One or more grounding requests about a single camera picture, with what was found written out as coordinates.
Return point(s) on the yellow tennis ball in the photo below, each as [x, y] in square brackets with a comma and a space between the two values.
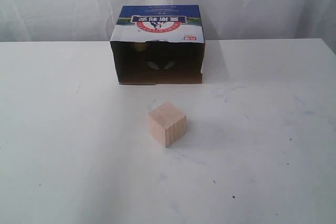
[139, 46]

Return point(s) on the wooden cube block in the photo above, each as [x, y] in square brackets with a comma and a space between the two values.
[167, 124]

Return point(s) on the white backdrop curtain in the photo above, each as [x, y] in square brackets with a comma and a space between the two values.
[36, 20]

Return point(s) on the blue white cardboard box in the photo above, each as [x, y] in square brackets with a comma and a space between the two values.
[175, 45]

